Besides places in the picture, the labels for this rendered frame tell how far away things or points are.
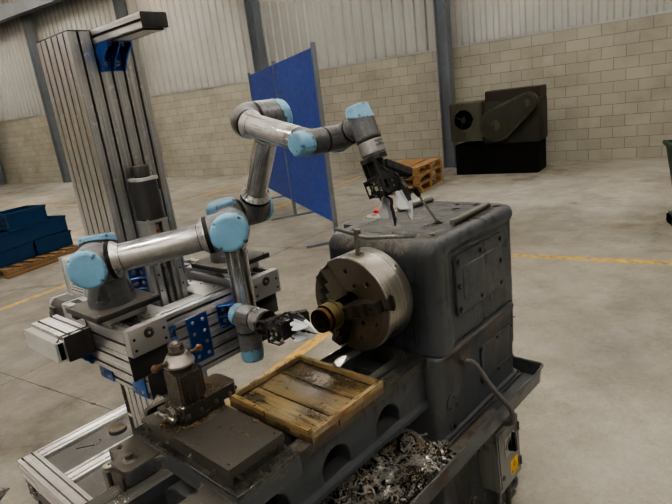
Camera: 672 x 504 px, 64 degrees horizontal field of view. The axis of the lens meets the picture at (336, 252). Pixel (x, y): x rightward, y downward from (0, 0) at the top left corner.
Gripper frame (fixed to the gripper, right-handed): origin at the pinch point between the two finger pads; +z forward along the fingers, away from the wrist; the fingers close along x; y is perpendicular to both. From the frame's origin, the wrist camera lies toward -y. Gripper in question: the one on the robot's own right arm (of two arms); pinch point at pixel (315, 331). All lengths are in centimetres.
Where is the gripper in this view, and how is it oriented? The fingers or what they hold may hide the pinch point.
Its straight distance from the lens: 158.8
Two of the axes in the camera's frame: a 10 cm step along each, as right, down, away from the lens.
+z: 7.3, 1.0, -6.7
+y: -6.7, 2.8, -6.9
